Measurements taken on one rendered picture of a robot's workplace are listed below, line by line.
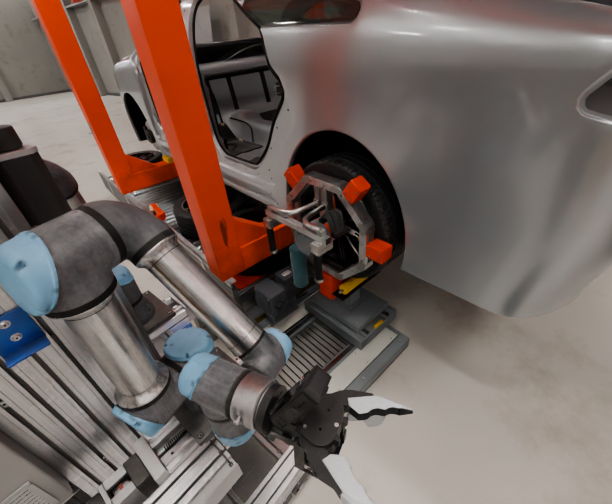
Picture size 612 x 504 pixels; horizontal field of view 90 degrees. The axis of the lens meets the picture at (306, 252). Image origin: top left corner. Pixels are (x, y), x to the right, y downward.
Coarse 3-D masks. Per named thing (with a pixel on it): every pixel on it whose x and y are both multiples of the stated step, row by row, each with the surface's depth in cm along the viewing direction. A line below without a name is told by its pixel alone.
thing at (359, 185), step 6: (354, 180) 127; (360, 180) 128; (366, 180) 130; (348, 186) 129; (354, 186) 126; (360, 186) 127; (366, 186) 128; (342, 192) 133; (348, 192) 130; (354, 192) 128; (360, 192) 126; (366, 192) 131; (348, 198) 132; (354, 198) 129; (360, 198) 133
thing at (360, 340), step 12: (312, 312) 210; (324, 312) 205; (384, 312) 197; (336, 324) 193; (372, 324) 194; (384, 324) 195; (348, 336) 189; (360, 336) 187; (372, 336) 189; (360, 348) 184
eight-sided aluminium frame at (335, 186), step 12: (300, 180) 151; (312, 180) 145; (324, 180) 140; (336, 180) 139; (300, 192) 159; (336, 192) 136; (288, 204) 169; (300, 204) 170; (348, 204) 134; (360, 204) 135; (300, 216) 174; (360, 216) 133; (360, 228) 135; (372, 228) 135; (360, 240) 138; (372, 240) 140; (360, 252) 142; (324, 264) 171; (336, 264) 170; (360, 264) 146; (336, 276) 165; (348, 276) 157
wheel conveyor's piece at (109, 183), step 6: (102, 174) 401; (102, 180) 425; (108, 180) 386; (168, 180) 399; (174, 180) 396; (108, 186) 408; (114, 186) 375; (150, 186) 387; (156, 186) 384; (114, 192) 392; (120, 192) 358; (132, 192) 375; (138, 192) 373; (120, 198) 378
